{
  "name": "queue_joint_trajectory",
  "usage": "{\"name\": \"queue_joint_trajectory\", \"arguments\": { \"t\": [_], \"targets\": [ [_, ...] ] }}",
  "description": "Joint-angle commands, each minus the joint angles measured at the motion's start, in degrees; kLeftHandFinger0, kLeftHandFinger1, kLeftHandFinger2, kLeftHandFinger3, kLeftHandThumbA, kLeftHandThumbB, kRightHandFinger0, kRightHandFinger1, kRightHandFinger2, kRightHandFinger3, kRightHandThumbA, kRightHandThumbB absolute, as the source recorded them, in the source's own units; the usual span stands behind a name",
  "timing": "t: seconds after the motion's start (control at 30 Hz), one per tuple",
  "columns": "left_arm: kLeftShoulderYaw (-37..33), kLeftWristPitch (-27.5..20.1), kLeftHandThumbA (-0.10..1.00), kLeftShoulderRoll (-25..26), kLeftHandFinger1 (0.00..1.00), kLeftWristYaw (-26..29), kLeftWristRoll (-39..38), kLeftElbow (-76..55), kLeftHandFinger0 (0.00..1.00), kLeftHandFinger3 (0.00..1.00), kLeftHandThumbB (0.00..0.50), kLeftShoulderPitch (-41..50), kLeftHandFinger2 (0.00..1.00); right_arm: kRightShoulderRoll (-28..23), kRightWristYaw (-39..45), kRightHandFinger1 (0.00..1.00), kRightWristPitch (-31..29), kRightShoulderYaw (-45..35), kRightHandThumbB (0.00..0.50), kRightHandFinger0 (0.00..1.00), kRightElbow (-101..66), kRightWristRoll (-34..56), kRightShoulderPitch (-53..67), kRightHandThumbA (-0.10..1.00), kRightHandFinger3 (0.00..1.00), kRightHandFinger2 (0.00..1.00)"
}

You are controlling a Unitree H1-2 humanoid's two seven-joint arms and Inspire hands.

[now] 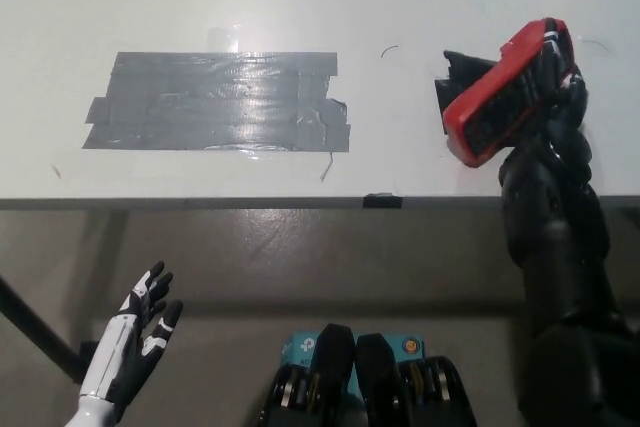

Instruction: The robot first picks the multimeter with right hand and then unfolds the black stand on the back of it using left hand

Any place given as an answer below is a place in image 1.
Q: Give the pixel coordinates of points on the white and black left hand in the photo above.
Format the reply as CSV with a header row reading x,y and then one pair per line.
x,y
120,352

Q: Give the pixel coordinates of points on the black right hand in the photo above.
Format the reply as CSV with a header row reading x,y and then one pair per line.
x,y
565,147

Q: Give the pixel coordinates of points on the red digital multimeter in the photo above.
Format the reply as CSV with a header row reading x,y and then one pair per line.
x,y
490,92

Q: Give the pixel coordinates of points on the black robot torso teal tops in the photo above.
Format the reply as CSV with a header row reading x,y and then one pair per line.
x,y
370,387

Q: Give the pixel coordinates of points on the black table leg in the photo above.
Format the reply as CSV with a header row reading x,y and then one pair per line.
x,y
35,322

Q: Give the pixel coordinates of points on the black tape patch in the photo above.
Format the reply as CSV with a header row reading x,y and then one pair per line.
x,y
445,102

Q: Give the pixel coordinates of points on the small black tape strip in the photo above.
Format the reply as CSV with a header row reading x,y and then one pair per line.
x,y
382,201

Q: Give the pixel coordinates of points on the grey duct tape patch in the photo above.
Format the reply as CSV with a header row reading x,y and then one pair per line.
x,y
200,107

